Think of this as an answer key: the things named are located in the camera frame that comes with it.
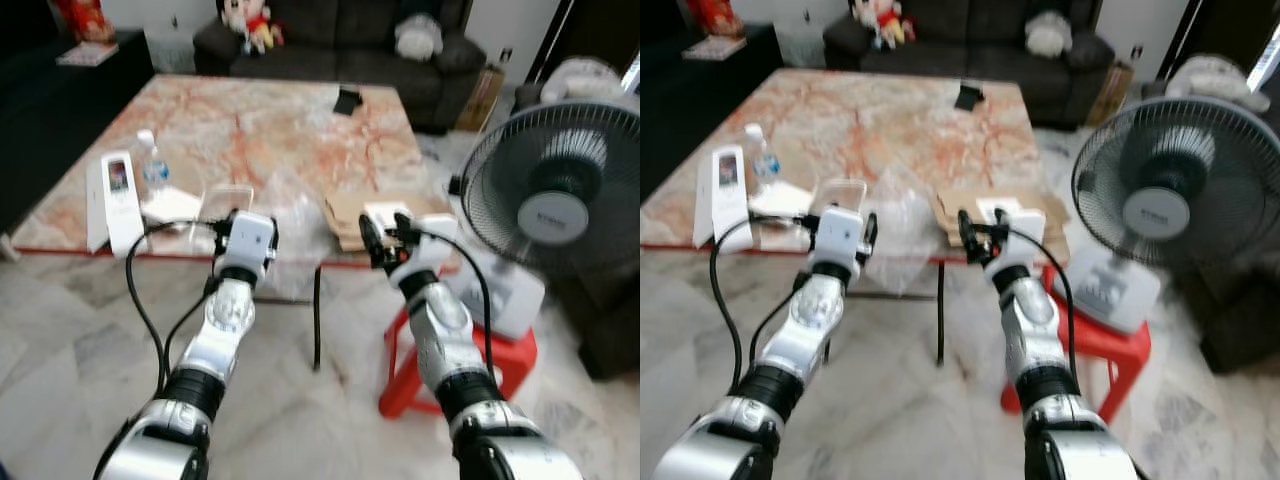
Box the dark grey sofa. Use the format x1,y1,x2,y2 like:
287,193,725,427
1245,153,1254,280
192,0,489,134
822,0,1118,129

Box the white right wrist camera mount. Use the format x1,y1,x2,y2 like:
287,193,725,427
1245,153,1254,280
388,214,459,291
985,208,1047,269

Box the red gold figurine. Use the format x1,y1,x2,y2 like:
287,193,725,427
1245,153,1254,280
50,0,117,44
685,0,746,38

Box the clear plastic water bottle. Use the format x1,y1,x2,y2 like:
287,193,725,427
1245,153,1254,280
135,129,171,196
745,123,783,191

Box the plush doll red clothes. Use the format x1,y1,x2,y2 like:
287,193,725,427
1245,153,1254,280
850,0,916,49
217,0,285,54

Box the printed pamphlet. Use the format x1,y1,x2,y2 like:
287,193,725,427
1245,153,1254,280
56,42,120,68
683,36,746,61

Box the plain white box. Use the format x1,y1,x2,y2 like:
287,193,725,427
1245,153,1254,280
693,150,721,249
85,153,113,254

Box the brown flat cardboard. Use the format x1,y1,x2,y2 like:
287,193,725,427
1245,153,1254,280
322,190,456,253
932,187,1071,251

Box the small white carton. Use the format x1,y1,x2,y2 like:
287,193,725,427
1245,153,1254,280
975,197,1023,223
362,202,413,233

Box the clear plastic tray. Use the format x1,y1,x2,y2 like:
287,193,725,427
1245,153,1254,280
812,178,869,213
200,184,257,229

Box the marble-print folding table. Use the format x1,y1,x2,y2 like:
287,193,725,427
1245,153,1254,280
8,73,463,373
640,67,1071,366

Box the grey white plush toy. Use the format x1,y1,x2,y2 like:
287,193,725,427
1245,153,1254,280
394,14,445,62
1025,10,1074,58

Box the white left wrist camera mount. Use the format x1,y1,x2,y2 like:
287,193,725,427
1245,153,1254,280
815,207,869,271
228,212,278,273

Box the small flat white box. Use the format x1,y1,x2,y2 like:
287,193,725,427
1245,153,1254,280
140,188,206,223
750,183,816,216

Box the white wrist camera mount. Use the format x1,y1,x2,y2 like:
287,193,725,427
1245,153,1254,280
228,212,278,273
815,207,869,271
985,208,1047,269
388,214,459,291

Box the clear plastic bag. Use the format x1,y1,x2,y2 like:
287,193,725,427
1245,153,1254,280
868,163,946,298
252,168,336,301

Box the brown cardboard box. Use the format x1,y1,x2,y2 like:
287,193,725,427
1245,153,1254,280
457,65,507,133
1087,60,1136,128

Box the large white plush toy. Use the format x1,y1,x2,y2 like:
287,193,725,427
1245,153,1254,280
1165,55,1271,111
540,57,629,108

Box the white box with phone print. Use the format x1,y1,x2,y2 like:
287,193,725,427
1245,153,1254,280
103,150,151,258
712,145,753,253

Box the black fan white base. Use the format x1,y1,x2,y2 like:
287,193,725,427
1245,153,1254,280
450,100,641,343
1050,97,1280,336

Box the red plastic stool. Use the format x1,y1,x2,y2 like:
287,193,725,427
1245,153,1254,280
1000,262,1153,423
378,298,539,419

